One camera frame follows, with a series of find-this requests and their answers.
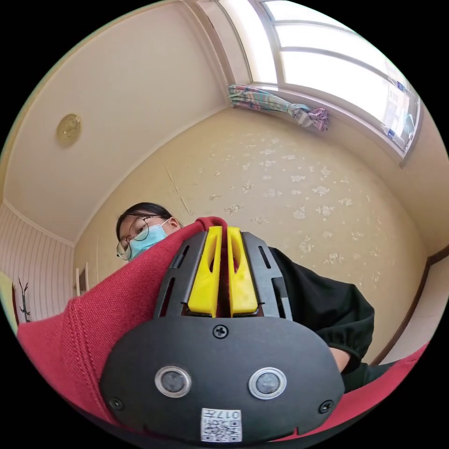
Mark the dark coat stand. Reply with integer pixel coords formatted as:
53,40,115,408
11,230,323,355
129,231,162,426
14,277,33,323

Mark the red long sleeve shirt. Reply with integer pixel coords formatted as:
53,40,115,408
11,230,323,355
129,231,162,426
16,216,431,443

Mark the person's left forearm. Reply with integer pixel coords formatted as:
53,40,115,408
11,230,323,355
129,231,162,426
329,346,353,374

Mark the person's body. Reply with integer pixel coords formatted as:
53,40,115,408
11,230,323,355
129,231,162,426
116,202,398,394

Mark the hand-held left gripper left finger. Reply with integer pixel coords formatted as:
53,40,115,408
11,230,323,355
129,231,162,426
188,226,223,319

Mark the white framed window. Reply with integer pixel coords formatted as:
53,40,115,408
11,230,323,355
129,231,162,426
217,0,422,170

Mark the tied patterned curtain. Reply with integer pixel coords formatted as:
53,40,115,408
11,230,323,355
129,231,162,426
227,84,330,132

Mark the round ceiling lamp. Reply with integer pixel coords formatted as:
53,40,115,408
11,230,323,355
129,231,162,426
56,113,83,146

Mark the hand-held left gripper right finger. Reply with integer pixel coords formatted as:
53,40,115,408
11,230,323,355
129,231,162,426
227,227,260,318

